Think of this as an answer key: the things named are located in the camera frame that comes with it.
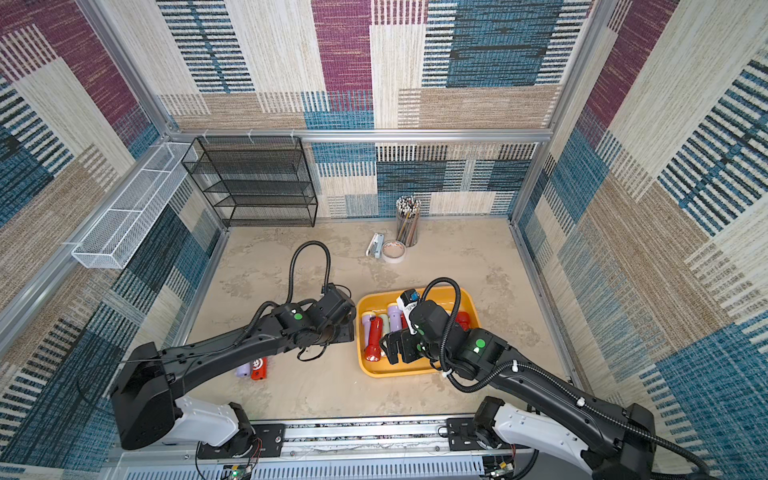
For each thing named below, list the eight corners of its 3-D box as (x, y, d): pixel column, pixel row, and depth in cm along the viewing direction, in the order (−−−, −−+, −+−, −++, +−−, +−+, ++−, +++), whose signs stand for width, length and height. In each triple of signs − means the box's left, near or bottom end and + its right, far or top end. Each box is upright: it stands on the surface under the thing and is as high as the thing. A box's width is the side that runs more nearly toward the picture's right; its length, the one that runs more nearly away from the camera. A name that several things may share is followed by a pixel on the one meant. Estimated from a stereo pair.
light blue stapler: (366, 256, 112) (366, 251, 110) (374, 237, 118) (374, 232, 115) (381, 259, 111) (381, 254, 109) (388, 240, 117) (387, 235, 114)
